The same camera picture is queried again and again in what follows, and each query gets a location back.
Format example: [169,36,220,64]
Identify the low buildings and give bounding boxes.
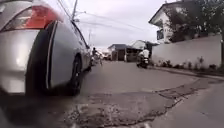
[106,39,158,63]

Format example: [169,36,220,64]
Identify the person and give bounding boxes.
[140,47,151,62]
[91,47,103,67]

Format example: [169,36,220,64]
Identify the grey asphalt road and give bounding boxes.
[0,60,224,128]

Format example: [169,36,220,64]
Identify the motorcycle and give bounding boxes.
[136,56,150,70]

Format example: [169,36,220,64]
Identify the white house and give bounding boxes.
[148,0,188,45]

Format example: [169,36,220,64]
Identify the utility pole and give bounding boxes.
[70,0,80,22]

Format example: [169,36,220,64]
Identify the row of small plants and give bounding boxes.
[155,56,219,71]

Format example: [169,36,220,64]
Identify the silver car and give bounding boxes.
[0,0,93,98]

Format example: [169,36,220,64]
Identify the concrete kerb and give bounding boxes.
[148,65,224,80]

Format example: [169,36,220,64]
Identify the dark green tree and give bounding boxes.
[165,0,224,43]

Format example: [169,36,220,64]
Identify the overhead wires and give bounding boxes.
[56,0,158,34]

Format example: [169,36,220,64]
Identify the white wall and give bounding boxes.
[151,34,223,70]

